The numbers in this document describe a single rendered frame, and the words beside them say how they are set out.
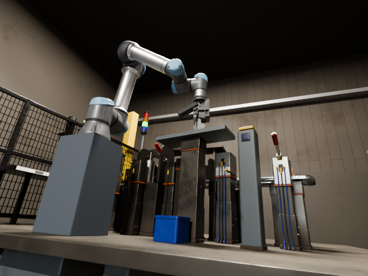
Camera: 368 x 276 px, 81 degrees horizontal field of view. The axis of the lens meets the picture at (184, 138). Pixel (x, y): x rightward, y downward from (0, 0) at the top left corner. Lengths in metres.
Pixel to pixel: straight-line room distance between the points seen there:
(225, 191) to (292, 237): 0.31
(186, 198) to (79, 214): 0.42
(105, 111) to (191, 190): 0.55
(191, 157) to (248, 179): 0.27
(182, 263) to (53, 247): 0.38
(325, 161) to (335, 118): 0.72
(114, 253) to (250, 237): 0.46
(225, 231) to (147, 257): 0.55
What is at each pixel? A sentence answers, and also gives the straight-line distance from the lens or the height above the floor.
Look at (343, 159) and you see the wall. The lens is 3.82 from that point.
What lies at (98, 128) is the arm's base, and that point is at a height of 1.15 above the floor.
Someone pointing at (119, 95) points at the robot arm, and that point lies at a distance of 1.30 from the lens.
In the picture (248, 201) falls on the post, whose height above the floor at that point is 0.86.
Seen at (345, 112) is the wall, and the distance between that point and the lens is 4.12.
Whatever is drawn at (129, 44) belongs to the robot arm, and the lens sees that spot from 1.31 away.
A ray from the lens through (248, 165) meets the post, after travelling 0.88.
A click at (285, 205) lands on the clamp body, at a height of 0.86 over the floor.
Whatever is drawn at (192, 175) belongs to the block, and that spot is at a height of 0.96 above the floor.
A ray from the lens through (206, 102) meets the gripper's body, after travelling 1.13.
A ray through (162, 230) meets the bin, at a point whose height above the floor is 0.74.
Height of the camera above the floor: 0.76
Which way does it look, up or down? 22 degrees up
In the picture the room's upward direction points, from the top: 4 degrees clockwise
